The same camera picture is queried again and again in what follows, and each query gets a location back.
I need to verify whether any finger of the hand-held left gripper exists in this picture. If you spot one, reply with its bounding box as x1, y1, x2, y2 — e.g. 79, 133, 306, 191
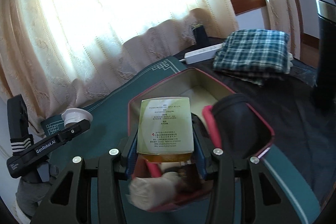
58, 119, 92, 144

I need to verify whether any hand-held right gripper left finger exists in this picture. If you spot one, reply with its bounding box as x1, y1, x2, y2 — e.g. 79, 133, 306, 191
30, 131, 139, 224

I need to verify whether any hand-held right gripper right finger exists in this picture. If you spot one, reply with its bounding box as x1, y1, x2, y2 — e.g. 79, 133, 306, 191
191, 113, 305, 224

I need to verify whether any white plastic cap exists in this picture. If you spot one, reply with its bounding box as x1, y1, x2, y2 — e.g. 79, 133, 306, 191
61, 108, 93, 128

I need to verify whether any bent pink foam curler rod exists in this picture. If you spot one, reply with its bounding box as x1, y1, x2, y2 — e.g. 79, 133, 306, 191
202, 105, 222, 148

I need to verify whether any small green white carton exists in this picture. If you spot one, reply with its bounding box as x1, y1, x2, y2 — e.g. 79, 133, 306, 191
136, 97, 195, 163

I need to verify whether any black pouch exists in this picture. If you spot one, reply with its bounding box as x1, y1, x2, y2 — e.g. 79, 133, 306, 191
211, 93, 260, 159

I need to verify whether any red tin box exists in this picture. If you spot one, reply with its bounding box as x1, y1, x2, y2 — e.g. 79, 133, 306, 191
127, 68, 276, 214

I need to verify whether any person's left forearm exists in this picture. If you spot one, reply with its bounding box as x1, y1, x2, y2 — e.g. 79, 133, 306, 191
17, 161, 59, 216

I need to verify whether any black plastic desktop cover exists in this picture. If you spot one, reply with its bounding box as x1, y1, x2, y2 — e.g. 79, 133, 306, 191
173, 36, 336, 203

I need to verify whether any green desk mat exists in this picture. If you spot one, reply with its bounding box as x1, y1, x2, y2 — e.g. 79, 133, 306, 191
41, 56, 321, 224

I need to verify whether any cream knitted cloth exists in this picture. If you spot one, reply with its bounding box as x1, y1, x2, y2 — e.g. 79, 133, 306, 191
14, 200, 33, 219

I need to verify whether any wide cream lace curtain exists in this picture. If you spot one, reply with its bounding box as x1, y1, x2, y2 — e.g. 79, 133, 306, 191
0, 0, 239, 135

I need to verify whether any white power strip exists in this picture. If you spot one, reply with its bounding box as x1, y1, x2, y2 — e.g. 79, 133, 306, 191
184, 43, 223, 65

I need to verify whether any folded plaid cloth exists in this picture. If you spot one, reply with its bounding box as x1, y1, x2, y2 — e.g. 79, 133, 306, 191
213, 29, 290, 86

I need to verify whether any white crumpled cloth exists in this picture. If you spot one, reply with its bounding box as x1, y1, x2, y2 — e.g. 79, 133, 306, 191
286, 52, 294, 73

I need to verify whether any black thermos flask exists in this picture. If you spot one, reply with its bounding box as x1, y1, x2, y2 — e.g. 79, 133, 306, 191
310, 0, 336, 109

